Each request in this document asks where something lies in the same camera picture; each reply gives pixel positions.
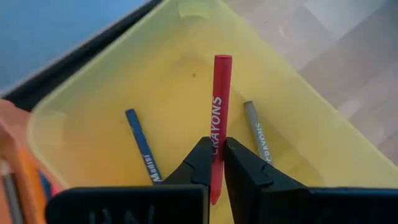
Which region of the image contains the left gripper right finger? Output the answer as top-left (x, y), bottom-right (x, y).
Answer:
top-left (223, 136), bottom-right (398, 224)

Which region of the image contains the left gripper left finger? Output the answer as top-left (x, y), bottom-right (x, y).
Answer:
top-left (45, 136), bottom-right (214, 224)

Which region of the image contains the blue crayon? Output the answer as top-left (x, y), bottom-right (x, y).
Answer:
top-left (124, 108), bottom-right (164, 185)

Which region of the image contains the grey crayon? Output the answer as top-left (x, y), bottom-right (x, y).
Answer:
top-left (243, 100), bottom-right (274, 165)

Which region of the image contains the dark grey pen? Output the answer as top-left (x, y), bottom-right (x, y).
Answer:
top-left (1, 160), bottom-right (24, 224)

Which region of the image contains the red crayon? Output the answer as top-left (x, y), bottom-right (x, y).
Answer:
top-left (210, 54), bottom-right (233, 206)

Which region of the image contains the orange translucent plastic bin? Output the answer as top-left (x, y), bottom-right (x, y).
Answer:
top-left (0, 98), bottom-right (65, 224)

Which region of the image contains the yellow translucent plastic bin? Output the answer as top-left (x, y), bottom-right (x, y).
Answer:
top-left (26, 0), bottom-right (398, 224)

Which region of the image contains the black aluminium table frame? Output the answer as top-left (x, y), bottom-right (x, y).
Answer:
top-left (1, 0), bottom-right (164, 112)

